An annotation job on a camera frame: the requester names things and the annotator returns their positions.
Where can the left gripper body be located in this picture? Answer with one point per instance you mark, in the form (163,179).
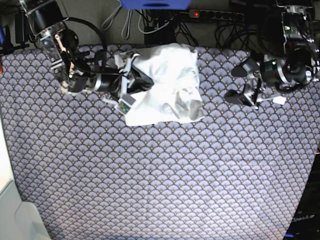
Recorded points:
(267,74)

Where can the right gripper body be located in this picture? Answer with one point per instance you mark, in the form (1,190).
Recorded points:
(116,89)

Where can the white T-shirt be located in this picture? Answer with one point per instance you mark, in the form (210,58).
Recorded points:
(175,95)

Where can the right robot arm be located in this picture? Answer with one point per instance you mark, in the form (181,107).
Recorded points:
(69,65)

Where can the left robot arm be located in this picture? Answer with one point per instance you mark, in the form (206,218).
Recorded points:
(291,57)

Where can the blue box overhead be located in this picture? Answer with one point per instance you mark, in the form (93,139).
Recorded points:
(155,4)

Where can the black power strip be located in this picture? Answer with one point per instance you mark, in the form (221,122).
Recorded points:
(197,14)

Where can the fan-patterned table cloth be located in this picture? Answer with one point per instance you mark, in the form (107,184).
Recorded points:
(237,174)

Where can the black device at right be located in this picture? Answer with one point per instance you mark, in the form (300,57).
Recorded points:
(305,224)

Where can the white plastic bin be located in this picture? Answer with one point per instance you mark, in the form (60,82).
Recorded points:
(19,220)

